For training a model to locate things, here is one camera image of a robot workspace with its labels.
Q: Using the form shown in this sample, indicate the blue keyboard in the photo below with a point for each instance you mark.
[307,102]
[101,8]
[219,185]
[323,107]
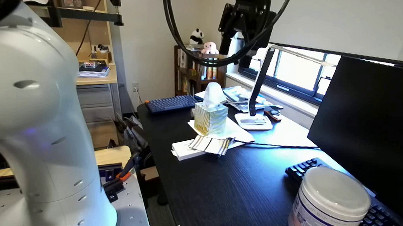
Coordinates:
[170,103]

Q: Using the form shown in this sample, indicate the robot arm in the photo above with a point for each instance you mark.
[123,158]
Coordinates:
[32,115]

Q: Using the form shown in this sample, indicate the desk lamp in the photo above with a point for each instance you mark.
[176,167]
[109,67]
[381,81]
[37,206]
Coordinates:
[256,121]

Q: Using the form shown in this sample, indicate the wall socket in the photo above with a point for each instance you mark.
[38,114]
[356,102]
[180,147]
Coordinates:
[135,87]

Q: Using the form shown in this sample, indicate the striped cloth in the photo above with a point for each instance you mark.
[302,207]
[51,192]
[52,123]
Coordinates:
[211,144]

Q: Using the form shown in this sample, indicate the stack of books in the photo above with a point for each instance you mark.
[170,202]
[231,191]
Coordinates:
[93,69]

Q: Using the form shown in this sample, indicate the picture frame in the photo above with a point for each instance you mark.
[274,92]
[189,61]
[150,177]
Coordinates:
[72,1]

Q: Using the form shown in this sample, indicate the orange and black clamp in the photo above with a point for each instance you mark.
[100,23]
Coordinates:
[120,177]

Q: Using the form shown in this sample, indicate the small wooden organizer box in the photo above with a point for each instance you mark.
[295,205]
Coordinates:
[100,56]

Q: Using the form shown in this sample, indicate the dark wooden bookshelf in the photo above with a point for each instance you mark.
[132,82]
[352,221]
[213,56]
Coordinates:
[191,74]

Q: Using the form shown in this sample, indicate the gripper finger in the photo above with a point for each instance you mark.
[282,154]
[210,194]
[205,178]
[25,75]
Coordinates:
[263,36]
[227,42]

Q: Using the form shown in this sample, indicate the white paper sheets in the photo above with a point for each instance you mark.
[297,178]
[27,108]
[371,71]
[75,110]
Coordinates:
[237,131]

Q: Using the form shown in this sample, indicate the wooden board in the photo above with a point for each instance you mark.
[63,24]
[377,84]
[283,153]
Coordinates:
[113,156]

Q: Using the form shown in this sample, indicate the light wooden shelf unit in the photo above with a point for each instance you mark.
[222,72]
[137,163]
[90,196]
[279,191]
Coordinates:
[98,31]

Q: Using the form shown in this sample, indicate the tissue box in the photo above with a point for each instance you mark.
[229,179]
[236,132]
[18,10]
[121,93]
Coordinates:
[211,117]

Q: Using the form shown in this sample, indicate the panda plush toy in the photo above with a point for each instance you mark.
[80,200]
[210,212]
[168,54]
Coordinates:
[196,37]

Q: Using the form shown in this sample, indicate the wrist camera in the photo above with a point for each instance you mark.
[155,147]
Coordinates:
[226,17]

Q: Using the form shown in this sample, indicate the white flat box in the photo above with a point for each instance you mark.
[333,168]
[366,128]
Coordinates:
[183,151]

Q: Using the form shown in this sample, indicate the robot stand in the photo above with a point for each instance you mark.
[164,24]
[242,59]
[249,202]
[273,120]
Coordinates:
[132,219]

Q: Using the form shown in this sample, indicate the pink plush toy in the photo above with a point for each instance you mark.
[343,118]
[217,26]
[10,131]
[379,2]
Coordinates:
[209,48]

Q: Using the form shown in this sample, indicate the grey drawer cabinet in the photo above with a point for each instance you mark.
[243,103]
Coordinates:
[96,103]

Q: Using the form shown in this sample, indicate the black keyboard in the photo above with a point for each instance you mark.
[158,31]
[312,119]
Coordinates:
[301,169]

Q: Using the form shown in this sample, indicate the black monitor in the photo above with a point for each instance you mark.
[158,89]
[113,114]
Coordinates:
[379,131]

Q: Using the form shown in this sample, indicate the white plastic tub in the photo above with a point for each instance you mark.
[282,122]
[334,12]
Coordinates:
[329,200]

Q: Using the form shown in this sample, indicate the window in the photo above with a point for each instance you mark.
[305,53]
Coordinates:
[297,71]

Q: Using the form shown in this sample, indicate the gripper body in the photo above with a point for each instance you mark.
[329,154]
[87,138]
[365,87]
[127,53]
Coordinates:
[254,1]

